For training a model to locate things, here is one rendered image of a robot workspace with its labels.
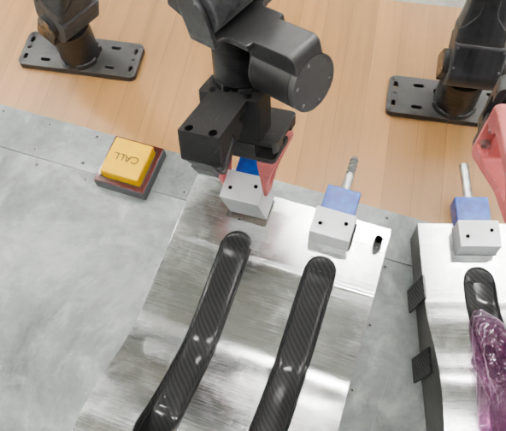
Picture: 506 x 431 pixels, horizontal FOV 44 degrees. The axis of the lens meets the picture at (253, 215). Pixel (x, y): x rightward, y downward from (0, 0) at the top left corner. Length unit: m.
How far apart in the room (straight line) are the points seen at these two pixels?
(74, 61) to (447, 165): 0.60
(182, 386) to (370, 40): 0.64
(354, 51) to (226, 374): 0.57
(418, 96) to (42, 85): 0.60
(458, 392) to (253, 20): 0.45
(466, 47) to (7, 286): 0.69
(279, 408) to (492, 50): 0.52
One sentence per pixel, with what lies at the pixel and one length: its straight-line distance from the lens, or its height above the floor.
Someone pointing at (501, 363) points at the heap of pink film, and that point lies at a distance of 0.74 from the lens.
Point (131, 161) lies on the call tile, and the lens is 0.91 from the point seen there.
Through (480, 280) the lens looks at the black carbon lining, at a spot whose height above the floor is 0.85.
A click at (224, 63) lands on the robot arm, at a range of 0.63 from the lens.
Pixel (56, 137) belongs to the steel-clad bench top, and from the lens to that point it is 1.02.
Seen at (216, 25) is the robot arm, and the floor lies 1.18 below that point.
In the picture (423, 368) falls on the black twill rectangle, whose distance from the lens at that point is 0.79.
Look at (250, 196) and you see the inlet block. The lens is 0.73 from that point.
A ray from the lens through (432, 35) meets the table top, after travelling 1.09.
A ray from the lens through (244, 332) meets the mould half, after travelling 0.74.
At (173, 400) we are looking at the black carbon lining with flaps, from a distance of 0.70.
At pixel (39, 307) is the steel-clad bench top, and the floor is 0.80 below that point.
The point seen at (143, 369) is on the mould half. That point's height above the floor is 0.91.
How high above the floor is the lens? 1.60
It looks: 64 degrees down
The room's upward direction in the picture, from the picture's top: 7 degrees counter-clockwise
